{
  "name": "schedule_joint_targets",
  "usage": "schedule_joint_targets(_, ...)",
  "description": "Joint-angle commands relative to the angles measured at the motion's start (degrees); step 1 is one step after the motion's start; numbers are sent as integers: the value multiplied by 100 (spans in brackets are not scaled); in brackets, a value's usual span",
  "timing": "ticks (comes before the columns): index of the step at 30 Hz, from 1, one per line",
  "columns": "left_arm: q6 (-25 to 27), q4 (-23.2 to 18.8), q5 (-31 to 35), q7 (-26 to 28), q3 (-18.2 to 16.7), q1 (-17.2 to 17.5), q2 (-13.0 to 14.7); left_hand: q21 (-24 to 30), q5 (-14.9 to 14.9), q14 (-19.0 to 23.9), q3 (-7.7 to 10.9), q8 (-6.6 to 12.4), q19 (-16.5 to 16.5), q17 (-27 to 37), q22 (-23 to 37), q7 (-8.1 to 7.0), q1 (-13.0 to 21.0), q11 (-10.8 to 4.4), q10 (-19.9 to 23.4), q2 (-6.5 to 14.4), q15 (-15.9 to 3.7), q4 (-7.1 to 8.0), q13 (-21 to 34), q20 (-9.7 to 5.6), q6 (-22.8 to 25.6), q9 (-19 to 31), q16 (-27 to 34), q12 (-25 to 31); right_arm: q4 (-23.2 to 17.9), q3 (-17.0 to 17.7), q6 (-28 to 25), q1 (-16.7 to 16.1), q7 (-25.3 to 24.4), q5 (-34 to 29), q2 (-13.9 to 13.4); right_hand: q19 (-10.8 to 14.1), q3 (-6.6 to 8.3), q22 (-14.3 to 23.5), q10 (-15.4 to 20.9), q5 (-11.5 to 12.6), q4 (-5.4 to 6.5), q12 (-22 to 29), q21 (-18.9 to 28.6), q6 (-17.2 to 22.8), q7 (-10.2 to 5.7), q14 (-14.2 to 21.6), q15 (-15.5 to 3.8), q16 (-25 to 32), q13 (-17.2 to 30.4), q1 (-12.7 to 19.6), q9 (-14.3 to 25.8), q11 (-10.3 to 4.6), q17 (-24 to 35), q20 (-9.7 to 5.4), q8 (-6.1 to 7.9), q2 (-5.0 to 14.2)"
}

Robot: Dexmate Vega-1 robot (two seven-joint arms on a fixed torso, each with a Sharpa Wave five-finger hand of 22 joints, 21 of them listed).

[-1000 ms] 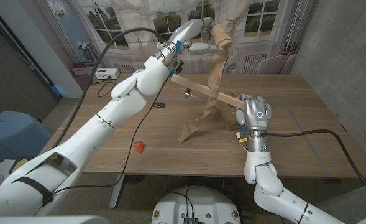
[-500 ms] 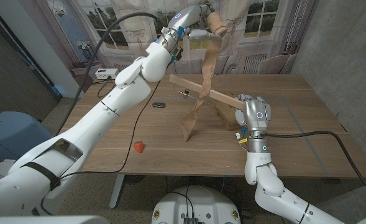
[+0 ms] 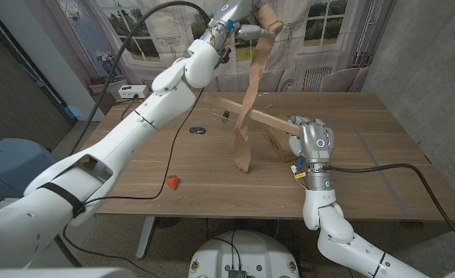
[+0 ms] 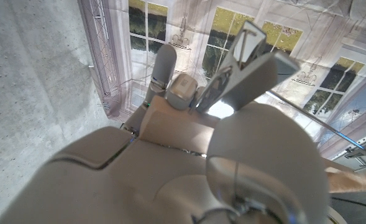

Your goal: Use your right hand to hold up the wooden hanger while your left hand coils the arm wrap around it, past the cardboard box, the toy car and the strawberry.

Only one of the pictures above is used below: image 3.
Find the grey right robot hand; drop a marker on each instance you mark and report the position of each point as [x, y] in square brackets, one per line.
[316, 141]

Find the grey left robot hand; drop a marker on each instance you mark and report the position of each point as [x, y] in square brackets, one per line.
[231, 9]

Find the long wooden stick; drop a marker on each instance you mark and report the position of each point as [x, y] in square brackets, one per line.
[265, 117]

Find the beige arm wrap bandage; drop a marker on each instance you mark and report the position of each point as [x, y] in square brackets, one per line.
[256, 73]

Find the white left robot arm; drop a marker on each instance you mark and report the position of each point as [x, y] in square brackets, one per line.
[126, 135]

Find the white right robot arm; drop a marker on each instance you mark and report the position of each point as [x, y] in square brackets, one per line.
[335, 235]

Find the brown cardboard box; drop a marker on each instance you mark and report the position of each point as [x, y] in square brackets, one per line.
[279, 144]

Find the black toy car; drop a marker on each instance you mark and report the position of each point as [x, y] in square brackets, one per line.
[197, 130]

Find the white power strip box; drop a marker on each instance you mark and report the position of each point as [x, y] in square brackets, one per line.
[133, 91]

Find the red toy strawberry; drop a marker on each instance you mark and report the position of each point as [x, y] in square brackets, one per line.
[172, 182]

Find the printed window backdrop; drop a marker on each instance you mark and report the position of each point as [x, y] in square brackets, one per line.
[327, 38]

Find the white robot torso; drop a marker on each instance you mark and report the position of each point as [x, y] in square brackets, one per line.
[242, 255]

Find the grey table leg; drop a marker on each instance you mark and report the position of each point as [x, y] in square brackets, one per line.
[145, 235]

